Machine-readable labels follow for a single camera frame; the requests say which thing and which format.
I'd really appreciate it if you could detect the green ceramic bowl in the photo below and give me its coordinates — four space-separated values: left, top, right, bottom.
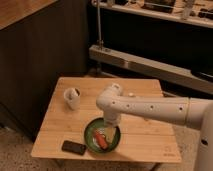
84 118 121 154

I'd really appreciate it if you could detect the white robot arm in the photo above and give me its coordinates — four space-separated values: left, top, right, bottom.
96 84 213 171

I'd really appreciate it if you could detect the red carrot toy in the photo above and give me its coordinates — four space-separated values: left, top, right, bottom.
94 131 108 149

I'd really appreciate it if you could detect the black smartphone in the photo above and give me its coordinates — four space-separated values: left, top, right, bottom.
62 140 86 155

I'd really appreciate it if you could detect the wooden folding table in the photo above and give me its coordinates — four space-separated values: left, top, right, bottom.
31 77 181 171

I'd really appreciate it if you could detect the metal shelf rack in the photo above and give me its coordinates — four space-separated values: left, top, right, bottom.
89 0 213 95

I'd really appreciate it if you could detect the dark wooden cabinet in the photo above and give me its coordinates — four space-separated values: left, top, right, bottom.
0 0 88 140

